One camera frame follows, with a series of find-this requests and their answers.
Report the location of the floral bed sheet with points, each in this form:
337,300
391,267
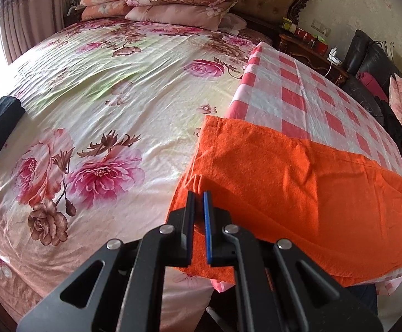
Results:
112,113

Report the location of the pink checkered plastic sheet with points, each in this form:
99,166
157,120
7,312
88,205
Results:
283,94

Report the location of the dark wooden nightstand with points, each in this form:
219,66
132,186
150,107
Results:
296,49

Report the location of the pink folded quilt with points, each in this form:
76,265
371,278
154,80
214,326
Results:
182,14

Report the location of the pink curtain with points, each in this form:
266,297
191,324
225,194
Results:
25,23

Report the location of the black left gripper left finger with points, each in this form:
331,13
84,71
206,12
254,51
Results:
120,287

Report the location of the white charger with cable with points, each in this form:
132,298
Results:
333,59

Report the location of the red box on nightstand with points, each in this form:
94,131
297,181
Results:
315,42

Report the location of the orange fleece pants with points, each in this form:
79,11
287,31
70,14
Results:
342,209

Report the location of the red cushion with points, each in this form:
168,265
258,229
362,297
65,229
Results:
370,83

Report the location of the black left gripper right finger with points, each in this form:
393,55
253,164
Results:
279,288

